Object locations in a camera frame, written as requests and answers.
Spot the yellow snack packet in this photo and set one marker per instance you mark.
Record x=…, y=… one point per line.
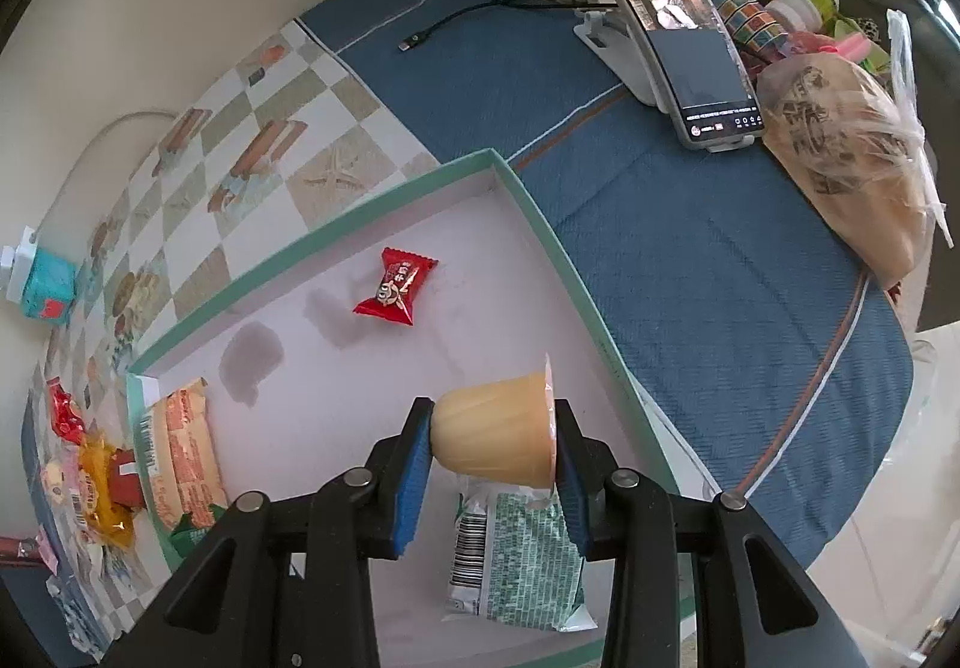
x=101, y=495

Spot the teal tin box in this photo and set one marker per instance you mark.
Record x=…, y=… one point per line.
x=49, y=285

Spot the colourful patterned roll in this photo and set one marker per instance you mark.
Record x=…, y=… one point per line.
x=739, y=15

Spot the small red candy packet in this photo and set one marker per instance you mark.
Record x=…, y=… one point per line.
x=394, y=285

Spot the smartphone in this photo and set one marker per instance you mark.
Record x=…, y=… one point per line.
x=690, y=60

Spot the white green snack packet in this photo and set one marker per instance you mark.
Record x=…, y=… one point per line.
x=525, y=563

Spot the orange long snack packet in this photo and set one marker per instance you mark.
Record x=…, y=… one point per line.
x=187, y=450

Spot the yellow jelly cup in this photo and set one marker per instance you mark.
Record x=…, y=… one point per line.
x=491, y=428

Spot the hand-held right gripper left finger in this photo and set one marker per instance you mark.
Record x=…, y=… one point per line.
x=412, y=488

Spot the dark green snack packet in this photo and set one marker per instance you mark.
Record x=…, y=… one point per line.
x=191, y=533

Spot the dark red snack box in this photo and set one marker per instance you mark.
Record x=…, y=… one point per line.
x=129, y=477

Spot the pink snack packet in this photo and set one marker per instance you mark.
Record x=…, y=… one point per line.
x=60, y=484

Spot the white green jar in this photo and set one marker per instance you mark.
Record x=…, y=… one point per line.
x=806, y=0

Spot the white phone stand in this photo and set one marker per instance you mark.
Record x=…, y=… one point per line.
x=611, y=41

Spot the red snack packet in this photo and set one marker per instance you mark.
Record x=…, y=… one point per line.
x=66, y=413

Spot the bread in plastic bag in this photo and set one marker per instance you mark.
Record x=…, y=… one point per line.
x=847, y=150

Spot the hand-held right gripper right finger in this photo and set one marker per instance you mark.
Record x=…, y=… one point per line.
x=574, y=495

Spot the green rimmed cardboard box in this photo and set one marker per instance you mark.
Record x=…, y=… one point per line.
x=465, y=240

